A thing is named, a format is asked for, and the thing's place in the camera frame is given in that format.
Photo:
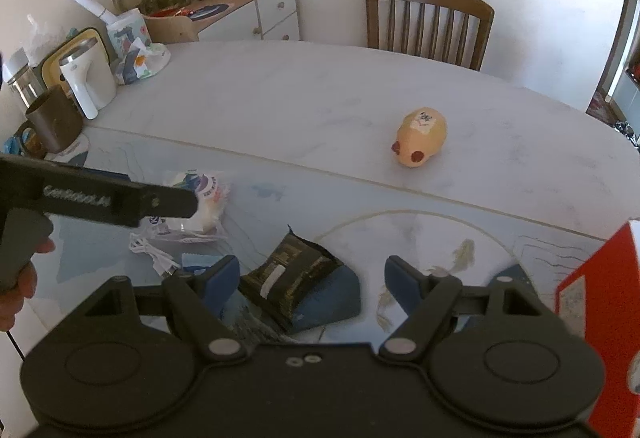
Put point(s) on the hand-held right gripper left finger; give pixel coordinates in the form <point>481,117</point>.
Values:
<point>220,283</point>

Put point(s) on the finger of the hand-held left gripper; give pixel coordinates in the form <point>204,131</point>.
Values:
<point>167,205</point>

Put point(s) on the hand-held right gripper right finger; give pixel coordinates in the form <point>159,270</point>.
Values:
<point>402,283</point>

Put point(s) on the bread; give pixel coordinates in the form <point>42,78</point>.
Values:
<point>210,198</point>

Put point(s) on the dark green snack packet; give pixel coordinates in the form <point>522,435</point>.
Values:
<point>287,275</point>

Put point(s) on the tan animal toy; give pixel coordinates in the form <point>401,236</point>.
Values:
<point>422,137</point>

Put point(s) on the red cardboard box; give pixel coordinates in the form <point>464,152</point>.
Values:
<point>610,278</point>

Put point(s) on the white marble desktop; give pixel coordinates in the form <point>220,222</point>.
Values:
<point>300,107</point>

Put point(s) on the person's left hand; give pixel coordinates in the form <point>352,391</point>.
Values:
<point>20,303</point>

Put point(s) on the white plastic wrapper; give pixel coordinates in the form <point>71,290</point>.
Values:
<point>175,228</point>

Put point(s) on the brown mug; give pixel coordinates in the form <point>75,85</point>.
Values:
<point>52,122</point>

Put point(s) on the blue printed packet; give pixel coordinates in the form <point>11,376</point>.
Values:
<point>12,145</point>

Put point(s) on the koi print table mat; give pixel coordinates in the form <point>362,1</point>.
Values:
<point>350,198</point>

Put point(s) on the white thermal jug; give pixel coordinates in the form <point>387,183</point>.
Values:
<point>90,77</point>

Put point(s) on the steel bottle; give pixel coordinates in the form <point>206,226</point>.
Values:
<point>22,77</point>

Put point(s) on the patterned plastic bag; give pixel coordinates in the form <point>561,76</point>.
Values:
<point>150,62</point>

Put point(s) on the yellow green tray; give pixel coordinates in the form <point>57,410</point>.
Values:
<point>65,52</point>

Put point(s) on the patterned paper box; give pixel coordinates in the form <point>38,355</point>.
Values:
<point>127,37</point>

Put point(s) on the curved light wood board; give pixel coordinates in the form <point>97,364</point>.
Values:
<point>167,30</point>

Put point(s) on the white paper roll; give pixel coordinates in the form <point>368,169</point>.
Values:
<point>90,5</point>

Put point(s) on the round dark mat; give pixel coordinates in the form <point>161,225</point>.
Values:
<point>212,10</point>

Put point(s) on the white sideboard cabinet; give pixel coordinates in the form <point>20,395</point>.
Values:
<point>270,12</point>

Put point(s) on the red doormat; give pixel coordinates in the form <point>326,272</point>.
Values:
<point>602,110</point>

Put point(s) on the wooden dining chair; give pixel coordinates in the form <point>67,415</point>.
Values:
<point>430,17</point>

